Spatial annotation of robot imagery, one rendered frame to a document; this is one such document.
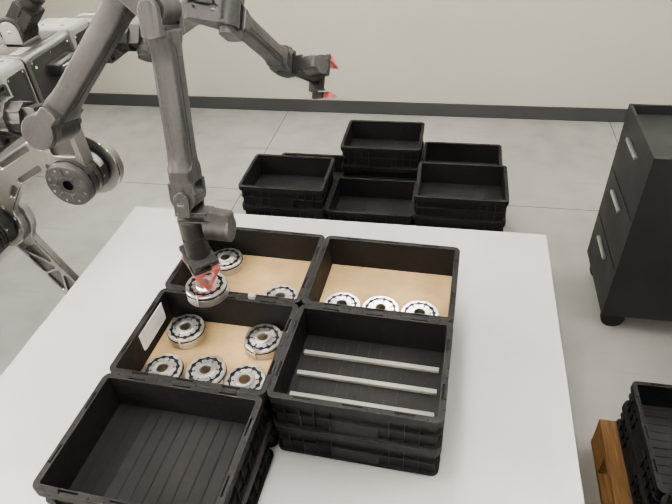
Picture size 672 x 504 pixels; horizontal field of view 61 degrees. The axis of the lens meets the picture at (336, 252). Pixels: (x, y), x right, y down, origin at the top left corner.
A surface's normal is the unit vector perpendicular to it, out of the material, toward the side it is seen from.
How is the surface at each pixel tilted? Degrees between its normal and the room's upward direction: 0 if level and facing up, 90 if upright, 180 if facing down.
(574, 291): 0
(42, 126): 76
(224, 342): 0
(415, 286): 0
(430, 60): 90
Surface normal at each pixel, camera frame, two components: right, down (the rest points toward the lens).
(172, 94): -0.14, 0.42
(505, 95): -0.19, 0.63
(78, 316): -0.06, -0.77
